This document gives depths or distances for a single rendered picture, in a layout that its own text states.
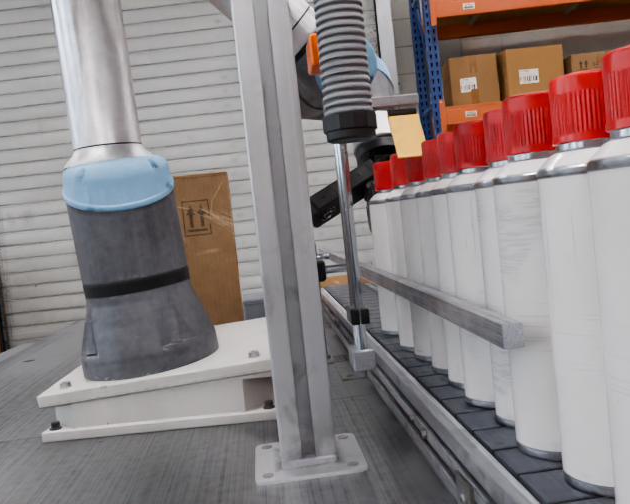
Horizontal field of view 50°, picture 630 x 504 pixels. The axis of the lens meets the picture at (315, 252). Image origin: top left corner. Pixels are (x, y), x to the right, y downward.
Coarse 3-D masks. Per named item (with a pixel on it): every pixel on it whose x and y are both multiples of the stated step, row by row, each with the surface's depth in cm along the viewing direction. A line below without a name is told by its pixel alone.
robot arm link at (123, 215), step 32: (128, 160) 72; (160, 160) 74; (64, 192) 72; (96, 192) 69; (128, 192) 70; (160, 192) 72; (96, 224) 70; (128, 224) 70; (160, 224) 72; (96, 256) 70; (128, 256) 70; (160, 256) 72
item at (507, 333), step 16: (336, 256) 110; (368, 272) 79; (384, 272) 72; (400, 288) 61; (416, 288) 55; (432, 304) 50; (448, 304) 46; (464, 304) 44; (448, 320) 46; (464, 320) 42; (480, 320) 39; (496, 320) 37; (512, 320) 37; (480, 336) 40; (496, 336) 37; (512, 336) 36
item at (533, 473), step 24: (336, 288) 137; (384, 336) 80; (408, 360) 66; (432, 384) 56; (456, 408) 49; (480, 408) 48; (480, 432) 43; (504, 432) 43; (504, 456) 39; (528, 456) 39; (528, 480) 35; (552, 480) 35
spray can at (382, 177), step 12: (384, 168) 79; (384, 180) 79; (384, 192) 79; (372, 204) 80; (384, 204) 78; (372, 216) 80; (384, 216) 79; (372, 228) 80; (384, 228) 79; (384, 240) 79; (384, 252) 79; (384, 264) 79; (384, 288) 80; (384, 300) 80; (384, 312) 80; (384, 324) 80; (396, 324) 79
